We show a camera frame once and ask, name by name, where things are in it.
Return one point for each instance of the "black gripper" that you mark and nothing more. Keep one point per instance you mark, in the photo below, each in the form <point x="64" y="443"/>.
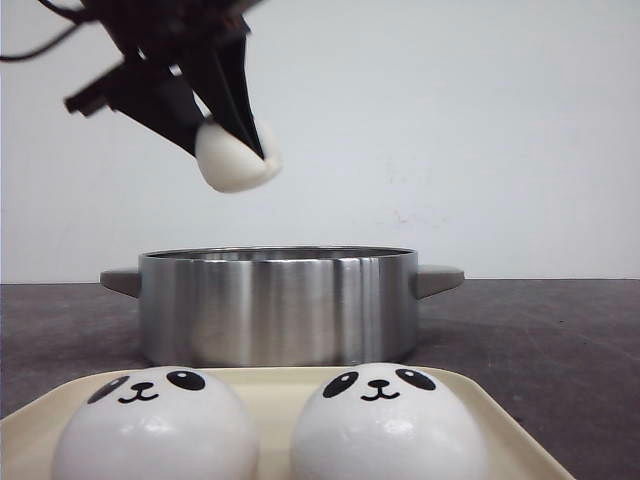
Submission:
<point x="152" y="36"/>

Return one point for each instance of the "white panda bun pink bow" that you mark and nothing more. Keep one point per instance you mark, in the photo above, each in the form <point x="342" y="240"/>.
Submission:
<point x="228" y="165"/>

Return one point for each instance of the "white panda bun red bow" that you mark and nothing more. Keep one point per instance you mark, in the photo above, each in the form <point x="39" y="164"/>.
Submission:
<point x="386" y="421"/>
<point x="168" y="422"/>

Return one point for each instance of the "cream plastic tray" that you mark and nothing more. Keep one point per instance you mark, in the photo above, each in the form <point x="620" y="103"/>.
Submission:
<point x="274" y="397"/>

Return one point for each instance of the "steel steamer pot grey handles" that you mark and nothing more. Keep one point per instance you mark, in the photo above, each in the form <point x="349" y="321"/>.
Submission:
<point x="279" y="306"/>

